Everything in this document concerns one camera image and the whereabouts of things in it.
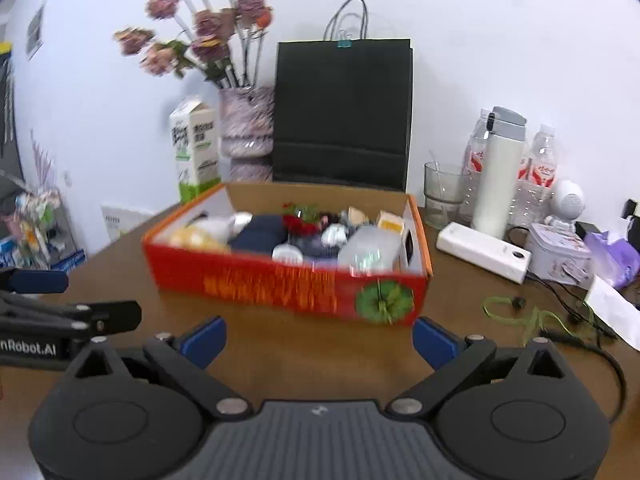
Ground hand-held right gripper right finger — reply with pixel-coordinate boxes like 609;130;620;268
386;316;583;417

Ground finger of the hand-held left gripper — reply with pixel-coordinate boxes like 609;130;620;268
0;295;142;335
0;269;69;295

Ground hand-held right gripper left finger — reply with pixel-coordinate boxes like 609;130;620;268
62;315;253;417

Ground red cardboard box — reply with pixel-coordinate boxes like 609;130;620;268
141;182;433;327

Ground translucent plastic box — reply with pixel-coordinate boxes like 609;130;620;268
337;225;403;276

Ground dark blue case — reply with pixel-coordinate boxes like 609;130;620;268
230;215;291;256

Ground white round lid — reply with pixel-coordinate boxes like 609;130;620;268
272;244;304;265

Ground yellow plastic container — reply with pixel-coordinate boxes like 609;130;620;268
376;210;405;235

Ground red artificial rose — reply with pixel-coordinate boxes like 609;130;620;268
281;202;321;237

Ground white tissue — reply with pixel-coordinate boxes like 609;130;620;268
321;222;348;246

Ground wooden desktop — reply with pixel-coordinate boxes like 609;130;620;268
0;181;640;471

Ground cluttered storage rack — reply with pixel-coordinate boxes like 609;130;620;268
0;180;87;273

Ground green black neckband earphones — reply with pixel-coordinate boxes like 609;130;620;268
482;296;628;426

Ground white power bank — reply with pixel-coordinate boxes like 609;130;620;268
436;221;532;285

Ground clear glass cup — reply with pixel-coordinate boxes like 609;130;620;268
424;161;472;231

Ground white printed tin box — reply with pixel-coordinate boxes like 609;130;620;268
525;222;593;286

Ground white thermos bottle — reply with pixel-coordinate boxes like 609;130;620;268
471;106;527;241

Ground white green milk carton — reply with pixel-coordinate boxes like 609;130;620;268
169;97;222;204

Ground white paper sheet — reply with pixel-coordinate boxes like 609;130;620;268
584;275;640;351

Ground clear water bottle red label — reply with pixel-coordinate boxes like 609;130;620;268
459;108;493;211
510;124;559;226

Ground white round speaker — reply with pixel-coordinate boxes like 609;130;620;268
542;179;586;233

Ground purple tissue pack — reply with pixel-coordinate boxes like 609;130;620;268
582;230;640;291

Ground pink mottled vase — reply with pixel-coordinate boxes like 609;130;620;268
219;86;277;183

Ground black paper bag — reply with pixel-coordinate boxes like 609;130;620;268
272;0;415;193

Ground dried pink flowers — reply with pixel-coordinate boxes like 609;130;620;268
112;0;275;90

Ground black cable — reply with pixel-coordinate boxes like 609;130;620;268
505;225;616;338

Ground black wall hanging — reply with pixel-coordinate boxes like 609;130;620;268
0;42;18;181

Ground grey wall notice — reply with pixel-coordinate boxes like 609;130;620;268
26;4;47;61

